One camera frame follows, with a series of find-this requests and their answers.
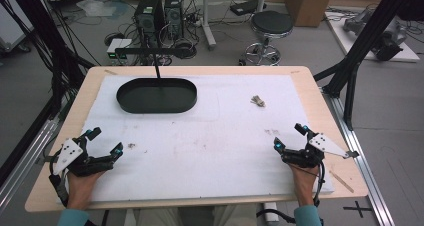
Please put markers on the white platform with grey machine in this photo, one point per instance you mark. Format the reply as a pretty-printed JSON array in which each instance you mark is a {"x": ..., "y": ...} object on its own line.
[{"x": 376, "y": 32}]

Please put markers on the black oval tray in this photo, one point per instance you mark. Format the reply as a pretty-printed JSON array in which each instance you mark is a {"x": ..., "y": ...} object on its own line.
[{"x": 156, "y": 96}]

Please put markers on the white power unit green lights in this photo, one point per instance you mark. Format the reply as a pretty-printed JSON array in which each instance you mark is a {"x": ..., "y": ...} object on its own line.
[{"x": 117, "y": 51}]

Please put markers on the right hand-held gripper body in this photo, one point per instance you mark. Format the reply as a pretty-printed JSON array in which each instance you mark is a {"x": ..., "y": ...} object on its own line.
[{"x": 313, "y": 151}]

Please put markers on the white foam mat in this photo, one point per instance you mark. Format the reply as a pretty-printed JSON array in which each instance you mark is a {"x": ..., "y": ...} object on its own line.
[{"x": 213, "y": 146}]

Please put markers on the black computer tower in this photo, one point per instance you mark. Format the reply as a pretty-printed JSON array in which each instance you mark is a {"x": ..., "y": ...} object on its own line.
[
  {"x": 149, "y": 19},
  {"x": 174, "y": 14}
]

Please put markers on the black round stool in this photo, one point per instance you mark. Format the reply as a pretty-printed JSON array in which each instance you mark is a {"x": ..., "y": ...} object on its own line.
[{"x": 270, "y": 32}]

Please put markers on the black stand with crossbar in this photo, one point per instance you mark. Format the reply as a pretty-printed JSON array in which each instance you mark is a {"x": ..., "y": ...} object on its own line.
[{"x": 156, "y": 57}]

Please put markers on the cardboard box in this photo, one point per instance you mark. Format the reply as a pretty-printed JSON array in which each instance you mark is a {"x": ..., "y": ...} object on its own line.
[{"x": 308, "y": 4}]

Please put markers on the wooden stick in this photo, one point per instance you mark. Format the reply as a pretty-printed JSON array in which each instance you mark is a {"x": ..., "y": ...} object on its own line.
[{"x": 341, "y": 181}]

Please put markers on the black aluminium frame post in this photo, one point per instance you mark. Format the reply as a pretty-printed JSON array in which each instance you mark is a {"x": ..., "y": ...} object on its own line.
[
  {"x": 363, "y": 42},
  {"x": 46, "y": 42}
]

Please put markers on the person's left hand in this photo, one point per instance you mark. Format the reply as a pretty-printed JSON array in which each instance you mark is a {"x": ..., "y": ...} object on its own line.
[{"x": 81, "y": 189}]

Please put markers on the small metal object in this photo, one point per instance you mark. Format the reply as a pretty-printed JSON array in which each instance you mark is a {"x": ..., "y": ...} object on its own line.
[{"x": 258, "y": 101}]

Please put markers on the person's right hand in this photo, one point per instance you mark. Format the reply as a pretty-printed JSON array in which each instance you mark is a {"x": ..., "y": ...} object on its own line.
[{"x": 304, "y": 184}]

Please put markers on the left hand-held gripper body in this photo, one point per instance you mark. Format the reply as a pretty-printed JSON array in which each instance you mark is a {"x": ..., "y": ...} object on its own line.
[{"x": 74, "y": 156}]

